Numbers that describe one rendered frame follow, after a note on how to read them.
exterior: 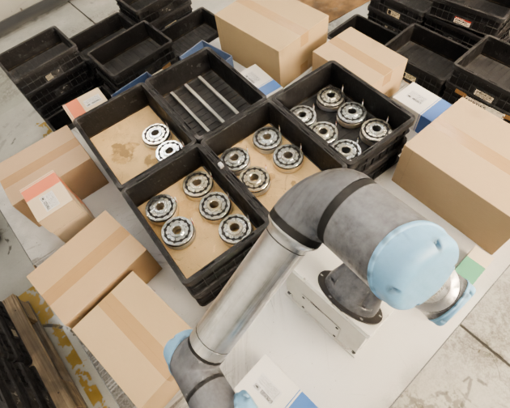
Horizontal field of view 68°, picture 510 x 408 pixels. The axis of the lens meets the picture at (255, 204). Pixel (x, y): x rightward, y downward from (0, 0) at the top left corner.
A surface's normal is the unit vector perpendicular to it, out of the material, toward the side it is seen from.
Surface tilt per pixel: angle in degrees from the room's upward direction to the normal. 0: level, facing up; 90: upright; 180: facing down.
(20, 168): 0
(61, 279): 0
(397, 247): 24
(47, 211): 0
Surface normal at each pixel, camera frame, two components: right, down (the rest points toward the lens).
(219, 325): -0.32, 0.07
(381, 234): -0.50, -0.34
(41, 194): -0.10, -0.51
